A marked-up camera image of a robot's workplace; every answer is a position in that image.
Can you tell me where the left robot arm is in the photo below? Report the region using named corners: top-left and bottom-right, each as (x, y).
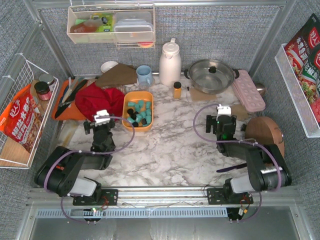
top-left (34, 119), bottom-right (116, 197)

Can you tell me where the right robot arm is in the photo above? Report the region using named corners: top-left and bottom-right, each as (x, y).
top-left (205, 115), bottom-right (292, 197)

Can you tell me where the orange storage basket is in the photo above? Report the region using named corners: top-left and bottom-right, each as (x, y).
top-left (122, 91), bottom-right (154, 132)

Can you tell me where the brown cork mat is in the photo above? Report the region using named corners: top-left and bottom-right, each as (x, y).
top-left (189, 88), bottom-right (217, 102)
top-left (230, 104), bottom-right (249, 121)

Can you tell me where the red cloth hat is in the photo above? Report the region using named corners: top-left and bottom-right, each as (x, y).
top-left (75, 83), bottom-right (125, 122)

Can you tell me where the orange plastic tray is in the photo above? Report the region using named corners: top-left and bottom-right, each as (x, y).
top-left (51, 79), bottom-right (86, 121)

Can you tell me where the stainless steel pot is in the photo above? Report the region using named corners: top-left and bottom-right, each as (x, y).
top-left (183, 59), bottom-right (240, 95)

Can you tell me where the pink egg tray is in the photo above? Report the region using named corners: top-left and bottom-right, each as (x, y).
top-left (232, 69), bottom-right (266, 113)

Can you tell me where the black blade kitchen knife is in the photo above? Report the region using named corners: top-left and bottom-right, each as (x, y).
top-left (54, 78), bottom-right (88, 119)

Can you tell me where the orange juice bottle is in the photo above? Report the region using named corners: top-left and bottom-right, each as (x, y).
top-left (173, 81), bottom-right (182, 99)

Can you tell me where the round wooden board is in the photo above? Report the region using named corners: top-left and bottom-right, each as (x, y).
top-left (244, 116), bottom-right (285, 158)

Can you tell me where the silver metal cup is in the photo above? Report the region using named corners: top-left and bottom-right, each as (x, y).
top-left (254, 82), bottom-right (267, 97)

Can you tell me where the brown olive cloth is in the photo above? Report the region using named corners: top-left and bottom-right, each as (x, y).
top-left (95, 63), bottom-right (137, 88)

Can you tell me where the clear small glass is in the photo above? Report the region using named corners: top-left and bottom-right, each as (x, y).
top-left (138, 81), bottom-right (150, 92)

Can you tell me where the white small bowl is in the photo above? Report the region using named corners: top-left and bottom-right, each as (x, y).
top-left (100, 61), bottom-right (119, 73)

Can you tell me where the white thermos jug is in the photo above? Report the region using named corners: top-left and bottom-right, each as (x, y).
top-left (159, 38), bottom-right (182, 87)

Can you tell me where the light blue mug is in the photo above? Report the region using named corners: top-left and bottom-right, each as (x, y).
top-left (136, 65), bottom-right (154, 86)

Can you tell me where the dark lid glass jar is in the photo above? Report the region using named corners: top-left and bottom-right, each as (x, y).
top-left (34, 81), bottom-right (52, 101)

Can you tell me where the silver lid glass jar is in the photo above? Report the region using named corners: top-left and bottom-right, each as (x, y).
top-left (39, 73), bottom-right (56, 92)

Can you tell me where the red snack bag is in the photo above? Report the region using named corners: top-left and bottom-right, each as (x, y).
top-left (0, 84), bottom-right (43, 153)

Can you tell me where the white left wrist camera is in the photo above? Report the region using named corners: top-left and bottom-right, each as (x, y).
top-left (93, 109), bottom-right (111, 127)

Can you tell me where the purple handle utensil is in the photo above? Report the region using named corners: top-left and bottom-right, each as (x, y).
top-left (216, 163), bottom-right (247, 173)

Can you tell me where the cream handle knife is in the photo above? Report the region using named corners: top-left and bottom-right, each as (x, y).
top-left (60, 77), bottom-right (79, 103)

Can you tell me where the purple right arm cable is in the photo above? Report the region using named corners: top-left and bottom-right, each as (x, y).
top-left (192, 104), bottom-right (283, 223)

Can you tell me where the white wire wall basket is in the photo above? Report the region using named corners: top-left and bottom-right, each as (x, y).
top-left (0, 58), bottom-right (60, 169)

